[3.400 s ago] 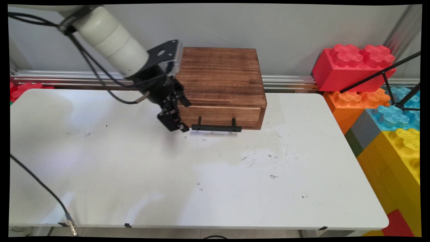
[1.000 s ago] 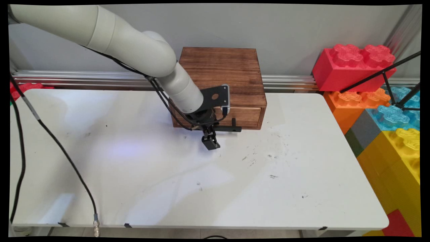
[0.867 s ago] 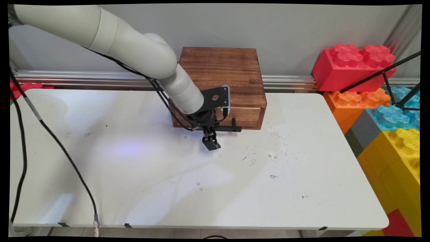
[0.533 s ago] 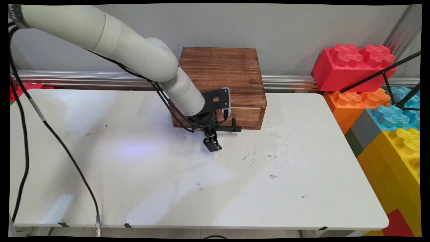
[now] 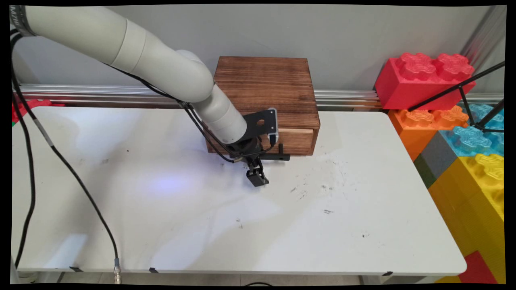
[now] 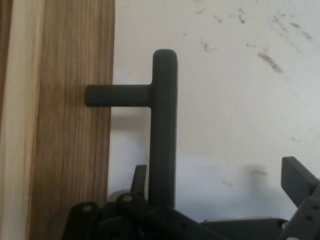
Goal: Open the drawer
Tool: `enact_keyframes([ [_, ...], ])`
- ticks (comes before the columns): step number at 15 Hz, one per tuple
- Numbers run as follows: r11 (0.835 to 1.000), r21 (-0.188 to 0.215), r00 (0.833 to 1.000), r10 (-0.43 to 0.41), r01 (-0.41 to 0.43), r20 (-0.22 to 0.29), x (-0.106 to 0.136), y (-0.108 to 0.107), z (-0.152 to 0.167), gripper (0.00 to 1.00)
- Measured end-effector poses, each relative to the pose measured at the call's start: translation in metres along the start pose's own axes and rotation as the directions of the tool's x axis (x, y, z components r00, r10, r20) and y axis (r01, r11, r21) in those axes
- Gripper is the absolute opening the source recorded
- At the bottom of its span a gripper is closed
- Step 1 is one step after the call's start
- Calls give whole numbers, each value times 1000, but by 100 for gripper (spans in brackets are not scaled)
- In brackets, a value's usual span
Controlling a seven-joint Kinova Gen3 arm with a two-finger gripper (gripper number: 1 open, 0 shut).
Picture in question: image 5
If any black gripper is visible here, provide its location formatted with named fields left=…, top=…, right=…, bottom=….
left=228, top=136, right=270, bottom=187

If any wooden drawer with black handle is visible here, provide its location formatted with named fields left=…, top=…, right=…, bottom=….
left=261, top=128, right=315, bottom=162

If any brown wooden drawer cabinet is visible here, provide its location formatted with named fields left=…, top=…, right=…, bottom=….
left=203, top=56, right=322, bottom=156

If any dark green toy brick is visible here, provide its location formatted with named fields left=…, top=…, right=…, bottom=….
left=414, top=154, right=436, bottom=189

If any big orange toy brick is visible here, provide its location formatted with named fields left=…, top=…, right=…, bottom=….
left=388, top=106, right=469, bottom=162

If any big grey toy brick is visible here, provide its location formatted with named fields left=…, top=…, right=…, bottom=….
left=419, top=132, right=458, bottom=180

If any big red toy brick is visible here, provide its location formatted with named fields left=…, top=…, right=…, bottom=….
left=375, top=52, right=476, bottom=112

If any big yellow toy brick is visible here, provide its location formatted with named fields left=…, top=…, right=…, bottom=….
left=428, top=154, right=506, bottom=284

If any big light blue toy brick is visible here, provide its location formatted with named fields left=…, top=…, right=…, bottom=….
left=439, top=104, right=505, bottom=158

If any black tripod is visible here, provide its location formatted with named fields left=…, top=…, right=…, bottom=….
left=407, top=61, right=506, bottom=134

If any small red toy brick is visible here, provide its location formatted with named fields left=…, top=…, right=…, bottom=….
left=458, top=251, right=497, bottom=284

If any red toy brick behind table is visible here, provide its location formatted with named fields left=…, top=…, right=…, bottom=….
left=12, top=99, right=66, bottom=124

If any upright aluminium profile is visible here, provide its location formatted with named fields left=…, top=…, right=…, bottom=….
left=460, top=6, right=507, bottom=77

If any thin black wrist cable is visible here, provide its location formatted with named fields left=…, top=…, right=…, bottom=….
left=103, top=62, right=277, bottom=164

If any aluminium rail along wall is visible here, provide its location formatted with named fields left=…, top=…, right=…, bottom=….
left=18, top=84, right=504, bottom=112

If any thick black cable with plug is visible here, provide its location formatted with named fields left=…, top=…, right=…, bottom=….
left=11, top=68, right=123, bottom=285

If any black hanging loop cable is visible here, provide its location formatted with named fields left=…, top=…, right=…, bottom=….
left=11, top=93, right=37, bottom=269

